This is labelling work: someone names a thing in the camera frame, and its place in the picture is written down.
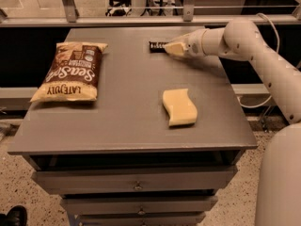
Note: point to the yellow sponge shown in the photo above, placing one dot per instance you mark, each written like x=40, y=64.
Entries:
x=179, y=107

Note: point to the top cabinet drawer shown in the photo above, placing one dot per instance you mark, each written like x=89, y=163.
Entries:
x=73, y=182

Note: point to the metal railing frame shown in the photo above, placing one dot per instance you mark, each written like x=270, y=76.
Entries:
x=87, y=13

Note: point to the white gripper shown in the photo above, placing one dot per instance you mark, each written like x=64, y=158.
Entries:
x=193, y=43

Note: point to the black office chair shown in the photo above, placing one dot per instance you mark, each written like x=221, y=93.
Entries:
x=118, y=8

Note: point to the black shoe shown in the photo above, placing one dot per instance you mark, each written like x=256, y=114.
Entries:
x=16, y=216

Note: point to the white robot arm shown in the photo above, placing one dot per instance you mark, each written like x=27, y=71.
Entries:
x=279, y=189

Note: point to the middle cabinet drawer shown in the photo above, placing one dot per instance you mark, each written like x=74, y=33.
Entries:
x=138, y=205

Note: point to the bottom cabinet drawer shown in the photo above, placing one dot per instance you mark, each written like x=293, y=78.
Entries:
x=171, y=219

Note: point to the cabinet drawer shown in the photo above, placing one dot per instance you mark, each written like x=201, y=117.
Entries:
x=73, y=182
x=171, y=219
x=138, y=205

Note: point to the grey drawer cabinet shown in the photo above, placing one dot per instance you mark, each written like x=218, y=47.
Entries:
x=127, y=126

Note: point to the black rxbar chocolate bar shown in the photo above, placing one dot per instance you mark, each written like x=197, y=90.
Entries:
x=157, y=46

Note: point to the brown Late July chip bag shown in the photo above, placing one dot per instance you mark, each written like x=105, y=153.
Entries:
x=74, y=73

